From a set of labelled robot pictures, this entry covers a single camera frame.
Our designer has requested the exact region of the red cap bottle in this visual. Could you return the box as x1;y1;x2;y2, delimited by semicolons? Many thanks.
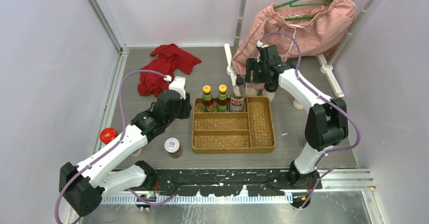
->
99;127;118;144

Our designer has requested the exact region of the red cloth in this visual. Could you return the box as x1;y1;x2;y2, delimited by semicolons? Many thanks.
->
137;44;201;97

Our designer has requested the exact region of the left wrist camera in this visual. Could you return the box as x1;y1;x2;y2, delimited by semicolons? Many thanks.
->
164;75;187;99

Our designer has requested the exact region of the yellow cap chili sauce bottle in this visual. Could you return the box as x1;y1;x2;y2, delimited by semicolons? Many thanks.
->
202;85;214;112

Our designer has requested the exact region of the white lid sauce jar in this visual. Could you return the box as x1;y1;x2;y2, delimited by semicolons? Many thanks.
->
164;138;183;158

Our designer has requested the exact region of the tall soy sauce bottle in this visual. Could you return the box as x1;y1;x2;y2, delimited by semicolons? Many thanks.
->
229;75;245;112

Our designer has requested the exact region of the blue label seasoning jar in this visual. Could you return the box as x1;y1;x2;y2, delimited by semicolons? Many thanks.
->
131;148;142;157

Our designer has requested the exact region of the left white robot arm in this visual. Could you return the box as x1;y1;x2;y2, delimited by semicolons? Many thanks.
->
59;89;192;216

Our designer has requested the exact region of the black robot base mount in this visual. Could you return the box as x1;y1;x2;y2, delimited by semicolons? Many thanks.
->
132;168;322;208

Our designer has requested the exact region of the black cap sesame shaker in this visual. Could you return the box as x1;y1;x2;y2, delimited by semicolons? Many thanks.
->
262;83;278;102

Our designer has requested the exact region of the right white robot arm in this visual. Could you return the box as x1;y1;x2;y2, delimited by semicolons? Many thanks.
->
245;43;349;188

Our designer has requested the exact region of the green clothes hanger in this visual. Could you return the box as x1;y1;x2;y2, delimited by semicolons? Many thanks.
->
273;0;335;21

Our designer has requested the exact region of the woven bamboo divided tray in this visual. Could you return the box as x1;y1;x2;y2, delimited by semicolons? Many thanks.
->
192;97;276;154

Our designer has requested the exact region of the clear jar silver lid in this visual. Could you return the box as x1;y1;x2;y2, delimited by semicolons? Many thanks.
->
246;83;260;97

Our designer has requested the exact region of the pink shorts garment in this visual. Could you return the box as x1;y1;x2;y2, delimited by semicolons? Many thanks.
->
232;0;357;75

